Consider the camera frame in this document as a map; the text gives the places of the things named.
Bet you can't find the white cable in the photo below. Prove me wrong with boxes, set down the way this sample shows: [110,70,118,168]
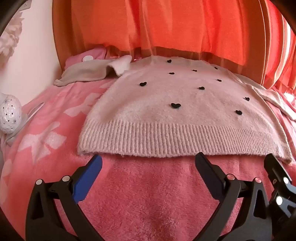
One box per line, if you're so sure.
[5,102,45,146]

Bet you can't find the grey and white small garment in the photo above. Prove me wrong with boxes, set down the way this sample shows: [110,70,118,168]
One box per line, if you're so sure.
[54,55,133,87]

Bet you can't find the pink pillow with white button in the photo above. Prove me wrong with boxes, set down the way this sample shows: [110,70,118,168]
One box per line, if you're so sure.
[64,46,109,70]

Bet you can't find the white fluffy decoration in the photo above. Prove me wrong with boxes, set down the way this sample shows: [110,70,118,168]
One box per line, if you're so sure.
[0,10,25,57]

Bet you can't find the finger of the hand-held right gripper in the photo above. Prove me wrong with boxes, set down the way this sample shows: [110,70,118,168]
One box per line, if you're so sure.
[264,153,296,219]

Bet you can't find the white perforated ball lamp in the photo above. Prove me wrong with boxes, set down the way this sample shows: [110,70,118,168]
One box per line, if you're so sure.
[0,93,22,134]

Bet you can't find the orange striped curtain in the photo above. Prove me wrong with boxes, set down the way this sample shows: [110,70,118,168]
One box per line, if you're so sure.
[260,0,296,100]

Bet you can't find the cream cloth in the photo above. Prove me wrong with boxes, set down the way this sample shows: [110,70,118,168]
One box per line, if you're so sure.
[238,75,296,121]

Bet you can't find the pink fleece blanket with bows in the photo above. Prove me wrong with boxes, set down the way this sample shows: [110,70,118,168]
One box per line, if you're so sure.
[0,76,296,241]

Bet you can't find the pink sweater with black hearts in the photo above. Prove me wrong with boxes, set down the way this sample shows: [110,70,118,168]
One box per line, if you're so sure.
[77,56,293,165]

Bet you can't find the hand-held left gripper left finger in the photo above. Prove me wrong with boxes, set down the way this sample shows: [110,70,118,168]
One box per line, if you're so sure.
[26,154,105,241]

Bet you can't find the orange sheer curtain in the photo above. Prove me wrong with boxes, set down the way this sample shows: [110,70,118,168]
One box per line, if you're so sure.
[70,0,275,67]

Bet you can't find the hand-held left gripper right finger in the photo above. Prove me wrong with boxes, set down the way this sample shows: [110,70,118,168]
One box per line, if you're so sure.
[191,152,276,241]

